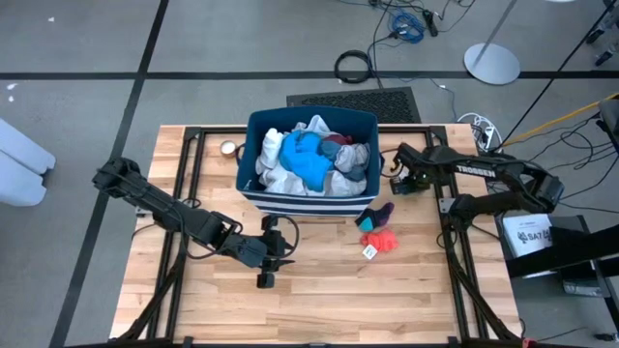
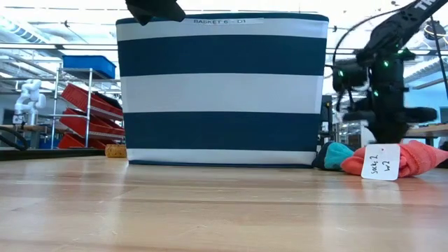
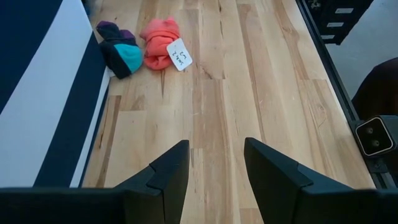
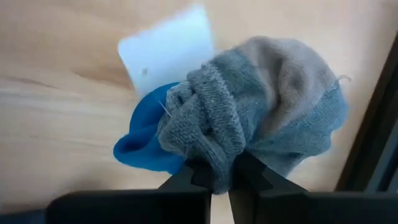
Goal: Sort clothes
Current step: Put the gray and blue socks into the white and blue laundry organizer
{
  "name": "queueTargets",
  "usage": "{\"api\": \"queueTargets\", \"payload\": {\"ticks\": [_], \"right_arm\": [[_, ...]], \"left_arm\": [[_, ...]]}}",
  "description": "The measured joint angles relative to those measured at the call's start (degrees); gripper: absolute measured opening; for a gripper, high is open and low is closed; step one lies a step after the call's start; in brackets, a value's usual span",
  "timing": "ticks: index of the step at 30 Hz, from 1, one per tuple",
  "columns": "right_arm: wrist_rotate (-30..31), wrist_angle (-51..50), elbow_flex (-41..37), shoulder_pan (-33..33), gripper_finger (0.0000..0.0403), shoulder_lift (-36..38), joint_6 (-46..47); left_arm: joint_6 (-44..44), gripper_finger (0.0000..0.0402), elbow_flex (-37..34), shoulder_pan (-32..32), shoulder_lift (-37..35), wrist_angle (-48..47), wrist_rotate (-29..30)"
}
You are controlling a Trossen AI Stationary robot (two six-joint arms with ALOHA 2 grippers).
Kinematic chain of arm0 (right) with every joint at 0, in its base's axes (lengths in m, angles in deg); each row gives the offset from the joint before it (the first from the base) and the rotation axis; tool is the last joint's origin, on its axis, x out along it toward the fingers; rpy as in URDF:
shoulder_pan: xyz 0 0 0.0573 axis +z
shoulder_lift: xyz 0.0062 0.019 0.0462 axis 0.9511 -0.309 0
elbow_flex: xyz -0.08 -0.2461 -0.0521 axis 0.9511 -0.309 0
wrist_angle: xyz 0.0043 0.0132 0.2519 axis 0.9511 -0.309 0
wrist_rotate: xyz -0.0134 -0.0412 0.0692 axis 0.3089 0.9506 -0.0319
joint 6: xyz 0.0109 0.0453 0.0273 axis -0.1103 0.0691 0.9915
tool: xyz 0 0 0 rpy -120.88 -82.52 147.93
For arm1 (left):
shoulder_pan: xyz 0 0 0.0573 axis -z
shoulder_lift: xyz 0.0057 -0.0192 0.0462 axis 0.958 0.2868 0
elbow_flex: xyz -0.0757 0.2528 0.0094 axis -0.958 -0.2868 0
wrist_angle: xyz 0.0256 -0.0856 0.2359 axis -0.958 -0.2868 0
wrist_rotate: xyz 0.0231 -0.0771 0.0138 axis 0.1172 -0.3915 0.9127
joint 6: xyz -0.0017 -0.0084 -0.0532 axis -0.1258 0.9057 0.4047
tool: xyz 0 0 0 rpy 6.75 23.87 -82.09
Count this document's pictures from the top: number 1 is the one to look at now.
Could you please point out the black perforated floor mat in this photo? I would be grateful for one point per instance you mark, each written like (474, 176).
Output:
(358, 99)

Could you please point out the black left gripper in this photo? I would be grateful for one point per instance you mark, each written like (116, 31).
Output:
(263, 249)

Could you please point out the white floor object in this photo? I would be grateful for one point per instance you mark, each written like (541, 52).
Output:
(21, 164)

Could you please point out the teal blue shirt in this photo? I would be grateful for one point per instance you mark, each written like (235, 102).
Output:
(304, 157)

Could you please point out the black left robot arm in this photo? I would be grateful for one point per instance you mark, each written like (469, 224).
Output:
(164, 210)

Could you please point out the grey round stand base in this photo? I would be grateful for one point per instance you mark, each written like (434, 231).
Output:
(492, 64)

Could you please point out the coral pink sock pair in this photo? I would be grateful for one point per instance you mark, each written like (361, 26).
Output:
(384, 240)

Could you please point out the small tape roll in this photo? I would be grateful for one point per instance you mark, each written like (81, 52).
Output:
(227, 147)

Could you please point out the grey purple-striped sock pair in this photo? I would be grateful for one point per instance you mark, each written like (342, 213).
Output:
(352, 155)

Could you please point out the white printed box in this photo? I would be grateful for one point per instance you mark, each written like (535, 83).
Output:
(527, 234)

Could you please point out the white button shirt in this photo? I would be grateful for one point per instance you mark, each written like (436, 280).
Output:
(280, 181)

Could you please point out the navy white striped fabric basket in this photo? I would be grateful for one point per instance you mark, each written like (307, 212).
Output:
(309, 205)

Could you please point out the black metal table frame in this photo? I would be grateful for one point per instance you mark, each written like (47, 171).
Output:
(191, 145)

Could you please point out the black power brick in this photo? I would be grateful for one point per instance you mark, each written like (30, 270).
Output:
(430, 21)

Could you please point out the yellow pole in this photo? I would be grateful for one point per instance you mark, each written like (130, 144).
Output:
(556, 122)

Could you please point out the thin black stand pole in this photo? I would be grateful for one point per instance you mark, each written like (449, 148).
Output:
(551, 83)

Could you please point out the black cart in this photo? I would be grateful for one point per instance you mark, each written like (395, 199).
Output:
(570, 249)

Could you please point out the teal purple black sock pair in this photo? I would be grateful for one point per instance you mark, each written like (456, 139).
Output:
(374, 217)

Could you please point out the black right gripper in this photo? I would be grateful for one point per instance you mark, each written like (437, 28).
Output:
(411, 166)

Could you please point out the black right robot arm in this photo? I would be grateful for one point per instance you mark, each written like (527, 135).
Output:
(476, 170)

